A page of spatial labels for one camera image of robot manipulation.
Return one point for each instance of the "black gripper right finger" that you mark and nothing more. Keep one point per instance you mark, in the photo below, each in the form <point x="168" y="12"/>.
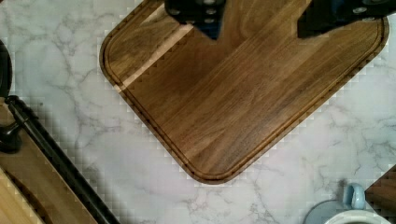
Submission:
<point x="323" y="16"/>

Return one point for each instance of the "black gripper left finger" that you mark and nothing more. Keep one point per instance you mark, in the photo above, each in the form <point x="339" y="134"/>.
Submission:
<point x="204" y="15"/>

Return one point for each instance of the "light wooden drawer cabinet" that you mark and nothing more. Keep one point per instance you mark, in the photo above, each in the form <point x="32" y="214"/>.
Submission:
<point x="42" y="186"/>

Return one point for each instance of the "dark wooden cutting board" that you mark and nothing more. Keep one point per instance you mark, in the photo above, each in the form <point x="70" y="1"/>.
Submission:
<point x="218" y="105"/>

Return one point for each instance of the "dark wooden board corner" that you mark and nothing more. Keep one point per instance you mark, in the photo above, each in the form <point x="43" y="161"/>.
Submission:
<point x="382" y="195"/>

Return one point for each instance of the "grey round coaster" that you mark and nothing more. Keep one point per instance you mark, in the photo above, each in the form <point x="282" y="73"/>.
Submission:
<point x="322" y="212"/>

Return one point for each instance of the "light blue ceramic mug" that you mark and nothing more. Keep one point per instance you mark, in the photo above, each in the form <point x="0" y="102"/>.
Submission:
<point x="352" y="209"/>

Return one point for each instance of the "black round object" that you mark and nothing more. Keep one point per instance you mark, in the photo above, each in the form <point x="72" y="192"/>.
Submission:
<point x="5" y="71"/>

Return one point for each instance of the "black metal drawer handle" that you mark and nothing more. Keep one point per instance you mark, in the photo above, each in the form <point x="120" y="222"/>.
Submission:
<point x="16" y="115"/>

